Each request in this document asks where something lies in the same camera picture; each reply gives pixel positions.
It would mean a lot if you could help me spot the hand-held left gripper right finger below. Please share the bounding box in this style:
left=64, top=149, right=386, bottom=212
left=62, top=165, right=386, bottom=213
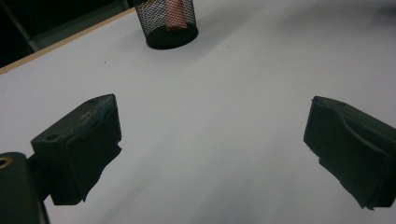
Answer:
left=303, top=95, right=396, bottom=211

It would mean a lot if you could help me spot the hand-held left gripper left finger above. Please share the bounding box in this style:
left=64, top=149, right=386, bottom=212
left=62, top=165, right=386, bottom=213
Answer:
left=30, top=93, right=123, bottom=206

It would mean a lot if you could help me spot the black mesh pen holder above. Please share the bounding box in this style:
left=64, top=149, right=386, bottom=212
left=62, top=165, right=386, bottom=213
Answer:
left=134, top=0, right=200, bottom=50

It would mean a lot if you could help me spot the pink hairbrush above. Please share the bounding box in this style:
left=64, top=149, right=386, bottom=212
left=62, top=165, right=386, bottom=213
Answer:
left=163, top=0, right=189, bottom=32

